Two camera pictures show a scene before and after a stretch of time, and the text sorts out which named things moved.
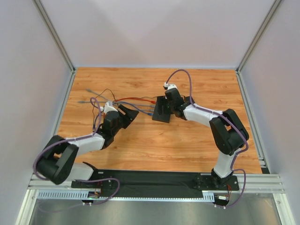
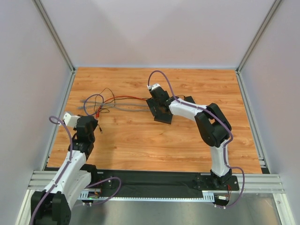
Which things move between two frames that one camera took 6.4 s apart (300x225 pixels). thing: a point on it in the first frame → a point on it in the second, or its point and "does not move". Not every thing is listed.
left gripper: (122, 116) → (88, 122)
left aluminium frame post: (56, 37) does not move
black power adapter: (187, 99) does not move
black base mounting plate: (117, 180) does not move
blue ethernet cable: (151, 114) → (85, 100)
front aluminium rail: (271, 183) does not move
